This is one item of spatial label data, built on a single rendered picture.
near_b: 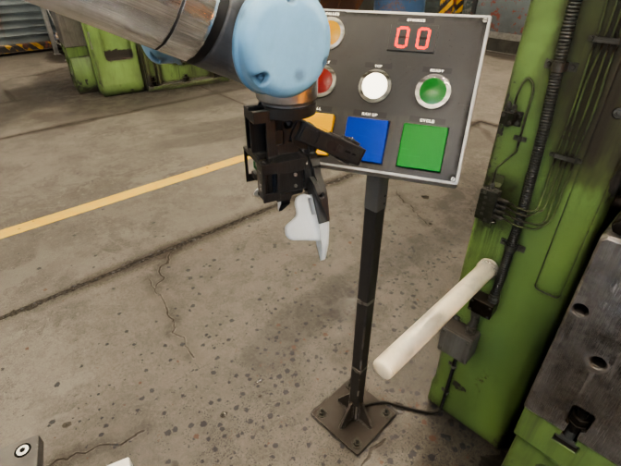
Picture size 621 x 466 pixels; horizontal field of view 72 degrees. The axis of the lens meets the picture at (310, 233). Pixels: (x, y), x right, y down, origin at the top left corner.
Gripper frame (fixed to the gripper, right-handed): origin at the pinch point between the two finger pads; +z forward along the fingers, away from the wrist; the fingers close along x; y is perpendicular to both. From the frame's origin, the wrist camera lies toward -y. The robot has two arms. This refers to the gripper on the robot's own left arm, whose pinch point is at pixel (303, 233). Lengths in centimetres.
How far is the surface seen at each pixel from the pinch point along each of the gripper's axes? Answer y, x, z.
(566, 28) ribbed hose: -54, -6, -24
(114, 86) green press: 8, -454, 83
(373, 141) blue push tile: -18.5, -10.5, -7.5
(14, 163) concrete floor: 91, -303, 93
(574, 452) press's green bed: -47, 29, 51
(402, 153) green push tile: -21.7, -6.2, -6.3
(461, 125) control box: -30.3, -2.6, -11.2
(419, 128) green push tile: -24.7, -6.4, -10.2
